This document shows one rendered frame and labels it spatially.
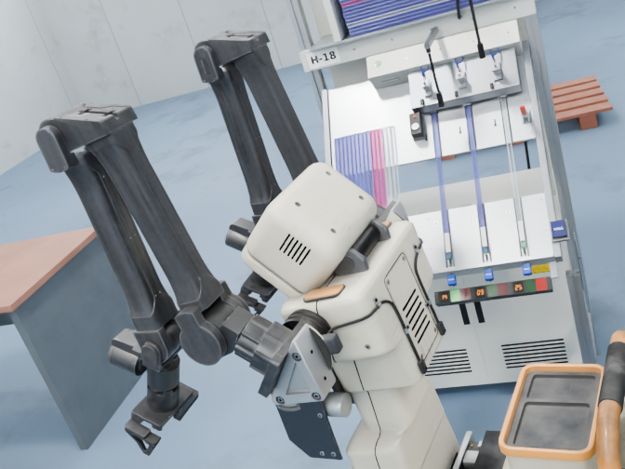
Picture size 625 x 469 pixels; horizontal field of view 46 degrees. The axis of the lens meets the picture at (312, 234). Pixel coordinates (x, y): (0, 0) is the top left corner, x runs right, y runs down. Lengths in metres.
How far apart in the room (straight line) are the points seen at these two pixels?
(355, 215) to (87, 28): 10.97
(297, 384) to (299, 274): 0.18
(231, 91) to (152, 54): 10.23
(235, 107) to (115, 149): 0.44
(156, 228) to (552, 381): 0.76
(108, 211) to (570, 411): 0.83
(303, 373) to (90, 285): 2.57
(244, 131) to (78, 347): 2.17
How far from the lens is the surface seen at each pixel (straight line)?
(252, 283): 1.68
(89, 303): 3.63
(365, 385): 1.35
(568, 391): 1.41
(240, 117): 1.52
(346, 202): 1.27
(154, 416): 1.40
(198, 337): 1.18
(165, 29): 11.54
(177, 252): 1.16
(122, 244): 1.21
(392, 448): 1.39
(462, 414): 2.88
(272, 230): 1.20
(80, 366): 3.54
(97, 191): 1.19
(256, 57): 1.45
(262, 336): 1.16
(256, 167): 1.55
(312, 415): 1.38
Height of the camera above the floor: 1.77
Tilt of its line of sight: 22 degrees down
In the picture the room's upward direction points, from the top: 18 degrees counter-clockwise
